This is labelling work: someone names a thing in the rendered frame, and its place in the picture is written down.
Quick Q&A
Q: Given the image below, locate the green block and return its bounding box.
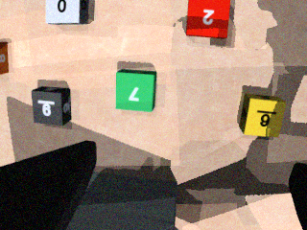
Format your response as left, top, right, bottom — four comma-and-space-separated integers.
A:
115, 69, 157, 111

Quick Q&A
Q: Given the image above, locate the orange-brown block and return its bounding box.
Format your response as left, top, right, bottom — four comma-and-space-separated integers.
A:
0, 42, 9, 74

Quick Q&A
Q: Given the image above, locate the yellow block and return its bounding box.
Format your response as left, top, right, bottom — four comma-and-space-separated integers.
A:
239, 93, 285, 137

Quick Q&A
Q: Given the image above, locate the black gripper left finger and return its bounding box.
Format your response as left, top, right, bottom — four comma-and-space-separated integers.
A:
0, 141, 97, 230

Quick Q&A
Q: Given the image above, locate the red block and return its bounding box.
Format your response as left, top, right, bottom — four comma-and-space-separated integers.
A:
185, 0, 230, 38

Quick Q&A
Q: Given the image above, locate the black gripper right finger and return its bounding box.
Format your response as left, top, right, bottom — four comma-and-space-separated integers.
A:
288, 162, 307, 230

